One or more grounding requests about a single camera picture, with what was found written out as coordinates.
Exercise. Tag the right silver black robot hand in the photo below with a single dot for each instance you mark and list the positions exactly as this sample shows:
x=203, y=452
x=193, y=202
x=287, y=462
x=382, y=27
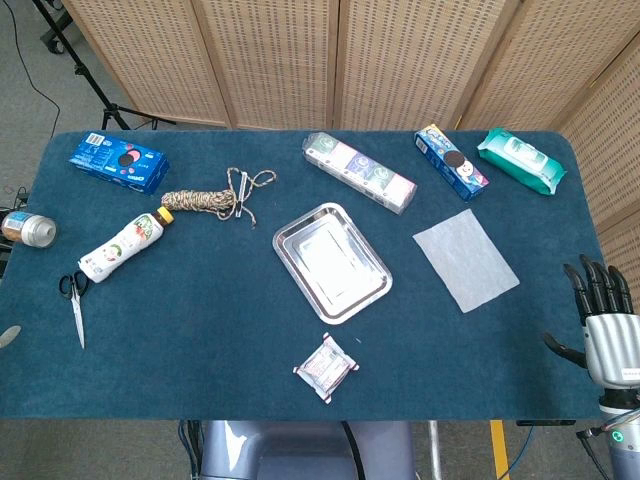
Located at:
x=606, y=340

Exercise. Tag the white cloth sheet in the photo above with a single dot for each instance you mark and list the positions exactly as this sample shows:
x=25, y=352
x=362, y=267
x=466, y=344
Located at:
x=466, y=260

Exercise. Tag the silver-white metal tray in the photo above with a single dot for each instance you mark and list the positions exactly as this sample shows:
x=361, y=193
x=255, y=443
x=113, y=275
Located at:
x=332, y=263

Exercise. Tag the green wet wipes pack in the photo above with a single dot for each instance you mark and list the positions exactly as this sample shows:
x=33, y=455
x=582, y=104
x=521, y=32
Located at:
x=521, y=160

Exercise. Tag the long blue cookie box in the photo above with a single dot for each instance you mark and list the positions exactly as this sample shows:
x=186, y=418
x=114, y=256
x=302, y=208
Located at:
x=450, y=162

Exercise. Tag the small red-white snack packet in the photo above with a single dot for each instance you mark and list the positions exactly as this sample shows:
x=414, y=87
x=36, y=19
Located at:
x=326, y=369

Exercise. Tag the grey robot torso base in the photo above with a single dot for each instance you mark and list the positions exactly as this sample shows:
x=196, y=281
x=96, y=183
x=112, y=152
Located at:
x=305, y=450

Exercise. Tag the wicker folding screen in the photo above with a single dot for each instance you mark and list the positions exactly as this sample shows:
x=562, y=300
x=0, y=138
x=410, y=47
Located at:
x=380, y=60

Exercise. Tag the blue table cloth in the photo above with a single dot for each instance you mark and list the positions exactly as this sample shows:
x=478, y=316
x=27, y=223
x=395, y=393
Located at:
x=210, y=310

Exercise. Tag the white drink bottle brown cap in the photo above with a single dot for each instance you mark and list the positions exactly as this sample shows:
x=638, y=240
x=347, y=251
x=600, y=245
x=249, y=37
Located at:
x=125, y=243

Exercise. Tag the blue Oreo cookie box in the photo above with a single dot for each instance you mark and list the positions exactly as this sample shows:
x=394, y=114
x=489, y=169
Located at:
x=119, y=162

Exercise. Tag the black tripod stand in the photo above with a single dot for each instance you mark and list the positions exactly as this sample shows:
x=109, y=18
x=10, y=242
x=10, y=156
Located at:
x=85, y=70

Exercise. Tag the silver-capped jar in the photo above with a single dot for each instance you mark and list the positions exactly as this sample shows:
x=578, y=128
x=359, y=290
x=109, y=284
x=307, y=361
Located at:
x=27, y=228

